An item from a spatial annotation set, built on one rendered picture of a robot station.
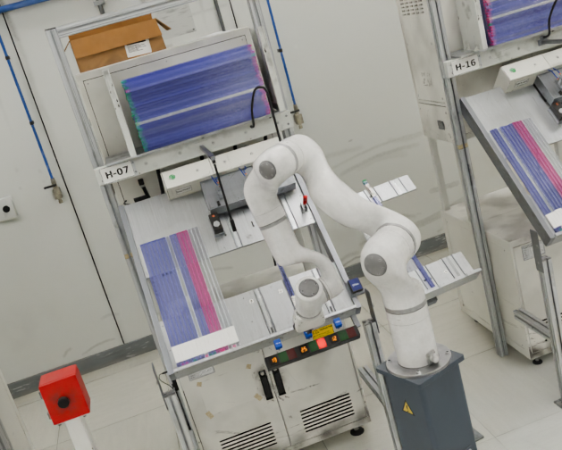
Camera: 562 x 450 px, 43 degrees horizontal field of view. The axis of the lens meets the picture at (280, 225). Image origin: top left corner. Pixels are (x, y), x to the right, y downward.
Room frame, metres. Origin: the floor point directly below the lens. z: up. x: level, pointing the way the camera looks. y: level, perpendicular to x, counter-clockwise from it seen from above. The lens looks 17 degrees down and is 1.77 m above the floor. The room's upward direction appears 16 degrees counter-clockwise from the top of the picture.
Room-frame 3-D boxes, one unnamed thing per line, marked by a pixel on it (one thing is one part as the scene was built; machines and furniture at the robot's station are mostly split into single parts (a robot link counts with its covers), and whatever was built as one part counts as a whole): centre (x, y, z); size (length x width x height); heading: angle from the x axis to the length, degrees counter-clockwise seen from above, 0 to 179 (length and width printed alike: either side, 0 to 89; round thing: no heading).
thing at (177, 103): (2.77, 0.17, 1.52); 0.51 x 0.13 x 0.27; 99
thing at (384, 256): (1.84, -0.26, 1.00); 0.19 x 0.12 x 0.24; 145
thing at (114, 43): (3.05, 0.33, 1.82); 0.68 x 0.30 x 0.20; 99
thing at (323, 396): (2.88, 0.25, 0.31); 0.70 x 0.65 x 0.62; 99
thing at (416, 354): (1.87, -0.28, 0.79); 0.19 x 0.19 x 0.18
